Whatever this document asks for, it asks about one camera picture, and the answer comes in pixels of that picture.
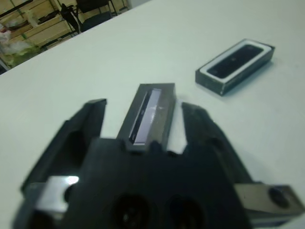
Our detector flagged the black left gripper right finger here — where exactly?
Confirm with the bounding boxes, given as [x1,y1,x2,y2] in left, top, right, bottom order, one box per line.
[181,102,254,186]

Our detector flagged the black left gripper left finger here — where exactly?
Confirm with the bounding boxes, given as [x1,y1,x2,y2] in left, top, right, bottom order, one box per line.
[20,98,107,192]

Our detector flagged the black box lid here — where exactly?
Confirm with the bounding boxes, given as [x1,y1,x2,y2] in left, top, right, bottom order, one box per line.
[117,83,177,154]

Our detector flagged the black bar-shaped camera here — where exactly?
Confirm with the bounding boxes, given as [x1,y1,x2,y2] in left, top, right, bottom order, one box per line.
[205,43,269,80]

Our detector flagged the black box with white tray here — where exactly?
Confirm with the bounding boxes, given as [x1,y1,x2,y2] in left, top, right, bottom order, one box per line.
[195,38,276,97]

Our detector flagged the yellow-green bag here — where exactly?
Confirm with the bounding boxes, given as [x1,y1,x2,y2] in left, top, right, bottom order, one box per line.
[0,43,41,64]

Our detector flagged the wooden crate stack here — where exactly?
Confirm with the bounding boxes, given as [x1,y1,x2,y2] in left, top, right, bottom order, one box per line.
[0,0,80,49]

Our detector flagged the white plastic bag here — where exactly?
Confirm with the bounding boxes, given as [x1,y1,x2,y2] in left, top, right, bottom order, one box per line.
[0,28,13,56]

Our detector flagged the black mesh office chair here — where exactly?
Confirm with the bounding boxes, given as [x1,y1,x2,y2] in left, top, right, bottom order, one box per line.
[60,0,113,33]

